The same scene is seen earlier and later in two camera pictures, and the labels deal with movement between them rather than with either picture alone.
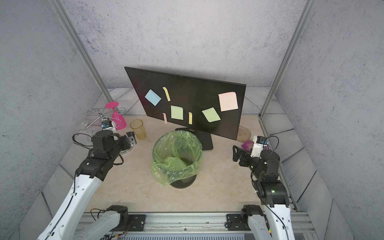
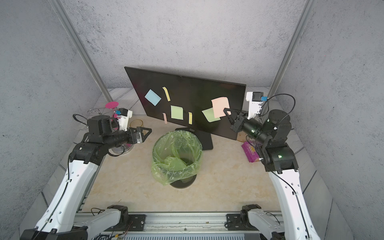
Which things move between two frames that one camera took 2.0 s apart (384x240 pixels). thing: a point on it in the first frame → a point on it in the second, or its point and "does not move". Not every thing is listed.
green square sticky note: [177, 112] does not move
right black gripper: [237, 156] → [237, 125]
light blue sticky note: [152, 97] does not move
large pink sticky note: [228, 101] → [219, 104]
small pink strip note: [165, 118] does not move
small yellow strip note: [190, 118] does not move
